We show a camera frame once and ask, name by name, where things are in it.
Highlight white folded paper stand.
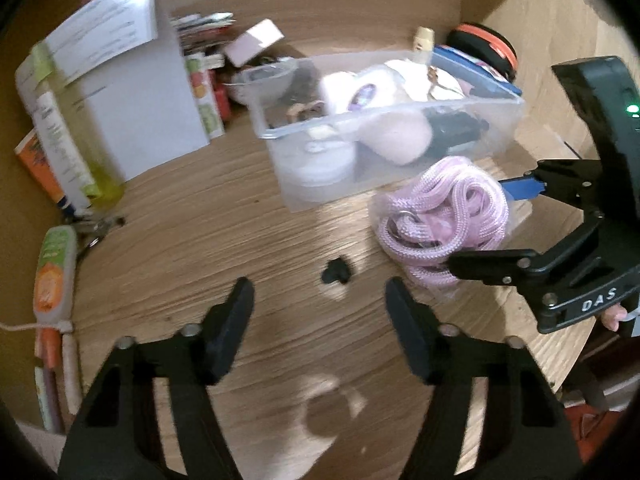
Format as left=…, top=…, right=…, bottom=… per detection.
left=43, top=0, right=209, bottom=180

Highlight black orange round case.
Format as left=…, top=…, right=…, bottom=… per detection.
left=446, top=22, right=518, bottom=82

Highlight small black clip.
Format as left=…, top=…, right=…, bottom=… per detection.
left=321, top=257, right=352, bottom=285

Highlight yellow-green spray bottle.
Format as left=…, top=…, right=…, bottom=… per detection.
left=30, top=42, right=124, bottom=214

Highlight green orange tube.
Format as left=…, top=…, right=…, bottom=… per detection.
left=32, top=226, right=78, bottom=325

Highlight clear plastic storage bin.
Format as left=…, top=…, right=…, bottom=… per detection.
left=236, top=47, right=525, bottom=211

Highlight fruit pattern booklet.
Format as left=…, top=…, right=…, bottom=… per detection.
left=184, top=52, right=224, bottom=140

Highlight white cosmetic tube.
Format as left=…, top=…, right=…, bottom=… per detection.
left=32, top=91, right=98, bottom=217

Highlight pink white small box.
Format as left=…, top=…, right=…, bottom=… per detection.
left=222, top=18, right=284, bottom=68

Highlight blue zip pouch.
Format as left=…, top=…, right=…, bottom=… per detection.
left=434, top=44, right=522, bottom=96

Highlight cream small bottle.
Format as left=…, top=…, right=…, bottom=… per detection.
left=413, top=26, right=435, bottom=64

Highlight pearly spiral seashell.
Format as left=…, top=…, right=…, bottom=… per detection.
left=286, top=100, right=326, bottom=124

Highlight stack of booklets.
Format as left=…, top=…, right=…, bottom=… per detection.
left=170, top=12, right=235, bottom=54

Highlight pink round lidded container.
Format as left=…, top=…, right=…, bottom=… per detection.
left=318, top=65, right=406, bottom=115

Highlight white lip balm stick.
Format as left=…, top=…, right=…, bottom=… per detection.
left=62, top=333, right=82, bottom=415

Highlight beige puff container purple sticker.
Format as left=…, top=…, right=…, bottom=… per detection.
left=357, top=110, right=433, bottom=166

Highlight dark green bottle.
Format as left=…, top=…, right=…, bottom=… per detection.
left=426, top=112, right=489, bottom=158

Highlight red small box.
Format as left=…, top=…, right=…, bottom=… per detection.
left=208, top=70, right=232, bottom=124

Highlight pink rope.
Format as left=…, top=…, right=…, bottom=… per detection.
left=372, top=155, right=511, bottom=291

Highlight glass bowl of stones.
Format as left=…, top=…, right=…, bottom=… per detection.
left=224, top=58, right=298, bottom=107

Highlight black hair clips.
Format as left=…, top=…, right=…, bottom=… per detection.
left=65, top=216, right=126, bottom=262

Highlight orange capped pen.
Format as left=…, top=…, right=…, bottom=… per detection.
left=40, top=328, right=62, bottom=370

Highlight person's right hand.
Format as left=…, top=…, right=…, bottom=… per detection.
left=600, top=304, right=628, bottom=332

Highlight white round puff container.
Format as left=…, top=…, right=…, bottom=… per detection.
left=294, top=125, right=357, bottom=186

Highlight white string cord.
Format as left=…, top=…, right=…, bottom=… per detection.
left=0, top=318, right=74, bottom=334

